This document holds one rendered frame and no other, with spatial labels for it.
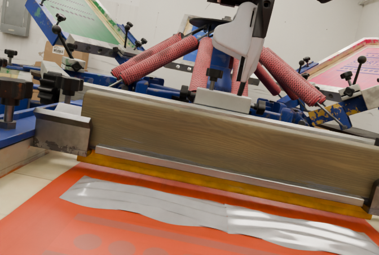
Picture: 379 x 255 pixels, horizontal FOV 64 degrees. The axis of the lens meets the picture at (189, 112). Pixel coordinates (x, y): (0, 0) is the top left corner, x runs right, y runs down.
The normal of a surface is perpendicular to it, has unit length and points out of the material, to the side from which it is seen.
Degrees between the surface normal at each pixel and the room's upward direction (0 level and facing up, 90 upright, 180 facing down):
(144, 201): 28
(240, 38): 82
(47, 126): 90
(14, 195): 0
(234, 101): 90
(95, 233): 0
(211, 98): 90
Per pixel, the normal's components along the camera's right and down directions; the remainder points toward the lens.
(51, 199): 0.19, -0.97
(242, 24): -0.02, -0.01
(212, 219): 0.09, -0.76
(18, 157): 0.98, 0.19
